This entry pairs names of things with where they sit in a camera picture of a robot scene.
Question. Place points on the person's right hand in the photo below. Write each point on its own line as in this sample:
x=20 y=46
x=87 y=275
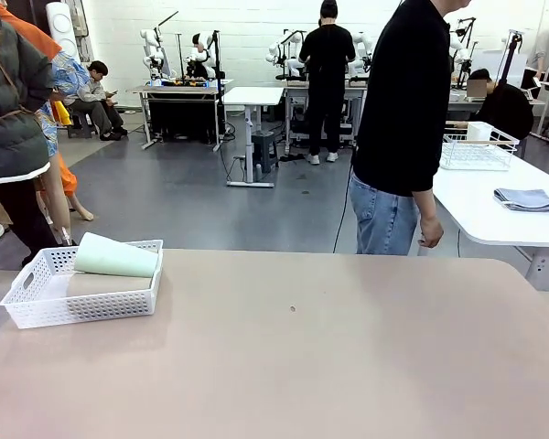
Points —
x=432 y=233

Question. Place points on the blue-grey cloth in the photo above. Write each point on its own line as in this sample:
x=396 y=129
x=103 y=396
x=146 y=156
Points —
x=528 y=200

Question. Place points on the mint green paper cup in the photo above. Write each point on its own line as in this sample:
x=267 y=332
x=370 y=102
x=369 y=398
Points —
x=114 y=258

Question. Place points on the beige paper cup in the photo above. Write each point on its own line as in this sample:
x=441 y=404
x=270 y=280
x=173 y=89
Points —
x=110 y=284

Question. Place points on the white perforated plastic basket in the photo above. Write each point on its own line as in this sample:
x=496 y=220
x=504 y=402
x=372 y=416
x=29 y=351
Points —
x=36 y=315

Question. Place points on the person's right forearm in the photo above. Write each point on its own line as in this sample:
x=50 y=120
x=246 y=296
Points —
x=424 y=203

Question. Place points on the white side table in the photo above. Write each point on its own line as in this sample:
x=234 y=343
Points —
x=485 y=219

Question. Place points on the white cup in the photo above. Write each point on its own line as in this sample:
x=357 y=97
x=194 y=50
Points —
x=480 y=131

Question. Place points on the person in black sweater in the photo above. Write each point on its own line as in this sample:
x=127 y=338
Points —
x=402 y=91

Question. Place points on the black power strip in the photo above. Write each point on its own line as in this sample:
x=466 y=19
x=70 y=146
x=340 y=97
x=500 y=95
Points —
x=293 y=157

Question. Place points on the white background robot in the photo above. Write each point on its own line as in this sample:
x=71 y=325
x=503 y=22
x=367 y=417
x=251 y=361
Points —
x=153 y=52
x=457 y=46
x=276 y=48
x=201 y=55
x=361 y=43

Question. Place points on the grey step stool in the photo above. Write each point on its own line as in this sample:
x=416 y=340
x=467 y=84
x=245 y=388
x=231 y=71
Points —
x=263 y=146

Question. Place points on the grey work desk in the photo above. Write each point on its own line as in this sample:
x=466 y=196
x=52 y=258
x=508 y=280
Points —
x=183 y=89
x=297 y=96

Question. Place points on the standing person in black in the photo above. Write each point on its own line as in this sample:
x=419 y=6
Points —
x=327 y=68

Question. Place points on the black stand with white top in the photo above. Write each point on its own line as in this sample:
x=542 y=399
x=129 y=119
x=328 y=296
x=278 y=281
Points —
x=511 y=50

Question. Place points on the person in grey top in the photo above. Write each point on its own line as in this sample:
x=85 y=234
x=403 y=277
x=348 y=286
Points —
x=544 y=50

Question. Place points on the seated person in grey jacket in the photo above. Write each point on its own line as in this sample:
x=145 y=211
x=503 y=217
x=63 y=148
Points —
x=91 y=93

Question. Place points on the yellow fabric item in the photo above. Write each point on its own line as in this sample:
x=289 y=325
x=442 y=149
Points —
x=63 y=114

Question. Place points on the mannequin in orange blue clothes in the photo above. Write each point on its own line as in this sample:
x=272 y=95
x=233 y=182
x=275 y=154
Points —
x=61 y=73

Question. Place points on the white standing air conditioner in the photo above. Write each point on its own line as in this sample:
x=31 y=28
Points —
x=61 y=27

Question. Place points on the figure in green puffer jacket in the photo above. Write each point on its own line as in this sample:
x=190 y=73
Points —
x=13 y=114

